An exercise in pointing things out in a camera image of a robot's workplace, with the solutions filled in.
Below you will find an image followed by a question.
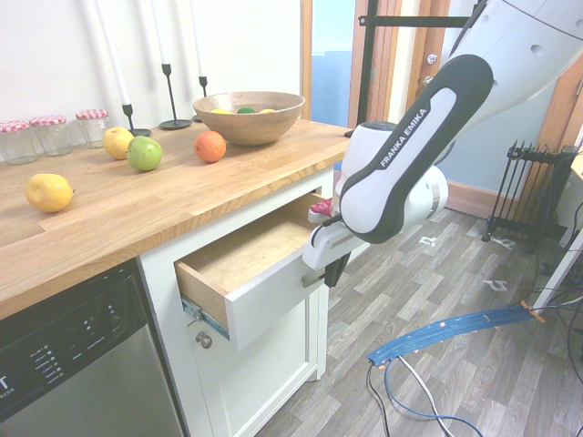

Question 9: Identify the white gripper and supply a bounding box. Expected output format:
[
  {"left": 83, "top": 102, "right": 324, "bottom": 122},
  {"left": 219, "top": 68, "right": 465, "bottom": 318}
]
[{"left": 302, "top": 219, "right": 370, "bottom": 289}]

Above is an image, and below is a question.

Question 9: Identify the white wooden drawer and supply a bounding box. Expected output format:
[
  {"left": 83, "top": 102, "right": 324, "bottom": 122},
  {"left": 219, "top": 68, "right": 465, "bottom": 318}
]
[{"left": 173, "top": 192, "right": 330, "bottom": 353}]

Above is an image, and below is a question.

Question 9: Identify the pink object in drawer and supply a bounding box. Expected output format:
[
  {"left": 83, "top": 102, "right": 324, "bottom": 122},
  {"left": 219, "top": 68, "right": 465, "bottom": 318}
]
[{"left": 309, "top": 197, "right": 334, "bottom": 225}]

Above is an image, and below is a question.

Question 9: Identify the white base cabinet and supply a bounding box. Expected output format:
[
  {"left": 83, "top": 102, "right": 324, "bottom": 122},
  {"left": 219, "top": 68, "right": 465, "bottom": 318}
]
[{"left": 135, "top": 165, "right": 339, "bottom": 437}]

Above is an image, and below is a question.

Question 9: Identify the large wooden bowl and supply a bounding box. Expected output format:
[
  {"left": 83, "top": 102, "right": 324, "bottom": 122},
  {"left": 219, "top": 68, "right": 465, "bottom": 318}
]
[{"left": 192, "top": 90, "right": 307, "bottom": 147}]

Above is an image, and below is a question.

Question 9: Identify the orange fruit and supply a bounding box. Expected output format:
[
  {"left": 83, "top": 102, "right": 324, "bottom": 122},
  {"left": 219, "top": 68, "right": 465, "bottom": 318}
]
[{"left": 193, "top": 129, "right": 228, "bottom": 164}]

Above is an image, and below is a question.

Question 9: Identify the black oil radiator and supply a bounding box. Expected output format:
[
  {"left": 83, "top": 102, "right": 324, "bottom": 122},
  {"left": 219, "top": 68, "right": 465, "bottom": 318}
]
[{"left": 481, "top": 139, "right": 578, "bottom": 254}]

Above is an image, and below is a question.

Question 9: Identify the white table leg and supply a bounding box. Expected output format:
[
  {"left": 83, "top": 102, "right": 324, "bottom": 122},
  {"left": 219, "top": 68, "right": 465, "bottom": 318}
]
[{"left": 531, "top": 226, "right": 583, "bottom": 311}]

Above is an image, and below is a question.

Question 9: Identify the green apple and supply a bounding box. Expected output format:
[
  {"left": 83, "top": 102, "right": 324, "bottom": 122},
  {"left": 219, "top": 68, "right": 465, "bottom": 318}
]
[{"left": 126, "top": 135, "right": 164, "bottom": 173}]

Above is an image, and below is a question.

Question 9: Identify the black candle holder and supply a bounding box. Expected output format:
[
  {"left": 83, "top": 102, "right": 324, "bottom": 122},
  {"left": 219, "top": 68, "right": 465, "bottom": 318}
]
[
  {"left": 190, "top": 75, "right": 210, "bottom": 124},
  {"left": 159, "top": 63, "right": 193, "bottom": 131},
  {"left": 121, "top": 103, "right": 153, "bottom": 138}
]

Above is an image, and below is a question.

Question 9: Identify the yellow apple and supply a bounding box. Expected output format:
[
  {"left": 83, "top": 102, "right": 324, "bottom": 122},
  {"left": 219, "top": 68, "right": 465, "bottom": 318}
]
[{"left": 102, "top": 126, "right": 136, "bottom": 161}]

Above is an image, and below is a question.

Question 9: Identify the stainless steel dishwasher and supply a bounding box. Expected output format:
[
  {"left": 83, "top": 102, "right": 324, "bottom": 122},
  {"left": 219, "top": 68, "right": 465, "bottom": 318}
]
[{"left": 0, "top": 258, "right": 184, "bottom": 437}]

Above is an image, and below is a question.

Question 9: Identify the white taper candle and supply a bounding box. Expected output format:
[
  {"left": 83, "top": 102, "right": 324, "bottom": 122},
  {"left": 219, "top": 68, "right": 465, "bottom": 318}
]
[
  {"left": 188, "top": 0, "right": 206, "bottom": 79},
  {"left": 93, "top": 0, "right": 131, "bottom": 107},
  {"left": 149, "top": 0, "right": 171, "bottom": 66}
]

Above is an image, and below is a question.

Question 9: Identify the glass jar red checked lid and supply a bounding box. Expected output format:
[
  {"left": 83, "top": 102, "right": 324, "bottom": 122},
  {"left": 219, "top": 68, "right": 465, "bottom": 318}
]
[
  {"left": 0, "top": 119, "right": 38, "bottom": 166},
  {"left": 75, "top": 108, "right": 111, "bottom": 149},
  {"left": 28, "top": 114, "right": 74, "bottom": 158}
]

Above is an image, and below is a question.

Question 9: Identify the yellow pear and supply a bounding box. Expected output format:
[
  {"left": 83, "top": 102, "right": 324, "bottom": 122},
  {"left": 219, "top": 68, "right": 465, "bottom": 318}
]
[{"left": 24, "top": 172, "right": 76, "bottom": 214}]

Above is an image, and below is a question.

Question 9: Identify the blue taped cable bundle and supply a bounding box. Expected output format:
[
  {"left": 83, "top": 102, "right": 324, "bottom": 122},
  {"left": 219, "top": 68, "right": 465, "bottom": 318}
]
[{"left": 365, "top": 303, "right": 547, "bottom": 371}]

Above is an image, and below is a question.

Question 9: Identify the metal drawer slide rail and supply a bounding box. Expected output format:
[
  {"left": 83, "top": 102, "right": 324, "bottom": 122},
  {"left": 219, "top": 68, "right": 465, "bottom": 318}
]
[{"left": 180, "top": 297, "right": 231, "bottom": 342}]

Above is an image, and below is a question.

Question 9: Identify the white floor cable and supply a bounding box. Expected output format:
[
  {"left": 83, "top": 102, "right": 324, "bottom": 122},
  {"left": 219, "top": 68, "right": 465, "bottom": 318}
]
[{"left": 398, "top": 353, "right": 477, "bottom": 437}]

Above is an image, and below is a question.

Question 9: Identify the blue floor cable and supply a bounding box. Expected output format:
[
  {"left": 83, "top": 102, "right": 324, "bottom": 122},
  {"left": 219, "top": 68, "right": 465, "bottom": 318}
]
[{"left": 384, "top": 353, "right": 461, "bottom": 437}]

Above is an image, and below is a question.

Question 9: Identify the black metal frame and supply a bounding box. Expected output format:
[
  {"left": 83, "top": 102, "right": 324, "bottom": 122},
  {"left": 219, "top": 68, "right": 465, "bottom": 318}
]
[{"left": 356, "top": 0, "right": 485, "bottom": 129}]

